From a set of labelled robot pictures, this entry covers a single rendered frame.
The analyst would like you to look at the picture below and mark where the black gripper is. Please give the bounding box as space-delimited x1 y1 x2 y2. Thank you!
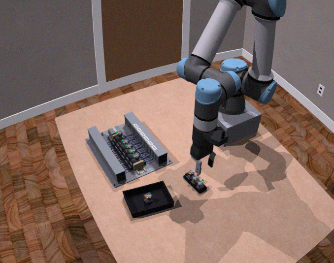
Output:
190 115 229 175

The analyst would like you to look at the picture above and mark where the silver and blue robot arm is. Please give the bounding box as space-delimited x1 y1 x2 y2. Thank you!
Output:
176 0 286 122

